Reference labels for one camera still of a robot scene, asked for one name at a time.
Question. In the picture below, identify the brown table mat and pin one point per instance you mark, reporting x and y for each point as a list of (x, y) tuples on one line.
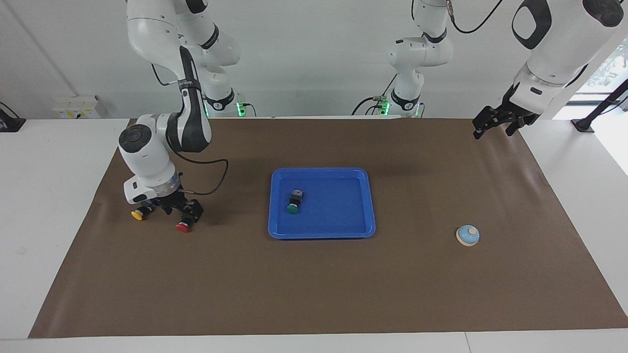
[(314, 294)]

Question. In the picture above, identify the light blue service bell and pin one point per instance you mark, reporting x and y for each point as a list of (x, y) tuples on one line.
[(467, 235)]

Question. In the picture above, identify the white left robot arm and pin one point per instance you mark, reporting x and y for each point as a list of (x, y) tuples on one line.
[(554, 49)]

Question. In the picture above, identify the white wall socket box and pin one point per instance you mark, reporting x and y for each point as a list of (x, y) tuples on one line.
[(73, 108)]

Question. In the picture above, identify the black stand base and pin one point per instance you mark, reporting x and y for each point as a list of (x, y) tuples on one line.
[(12, 125)]

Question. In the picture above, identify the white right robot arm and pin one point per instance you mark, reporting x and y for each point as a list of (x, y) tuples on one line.
[(147, 157)]

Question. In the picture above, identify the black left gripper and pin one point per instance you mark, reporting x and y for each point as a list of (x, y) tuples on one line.
[(515, 109)]

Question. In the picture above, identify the yellow push button switch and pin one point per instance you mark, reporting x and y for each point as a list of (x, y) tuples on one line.
[(138, 214)]

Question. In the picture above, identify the red push button switch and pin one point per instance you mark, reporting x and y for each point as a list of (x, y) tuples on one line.
[(182, 227)]

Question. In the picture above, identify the black tripod stand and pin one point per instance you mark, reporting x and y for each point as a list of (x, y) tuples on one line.
[(583, 125)]

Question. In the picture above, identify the green push button switch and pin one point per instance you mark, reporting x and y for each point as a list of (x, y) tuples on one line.
[(293, 207)]

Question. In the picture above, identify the blue plastic tray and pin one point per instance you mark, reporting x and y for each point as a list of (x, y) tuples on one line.
[(338, 215)]

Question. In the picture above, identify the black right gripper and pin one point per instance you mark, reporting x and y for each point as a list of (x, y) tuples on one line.
[(169, 202)]

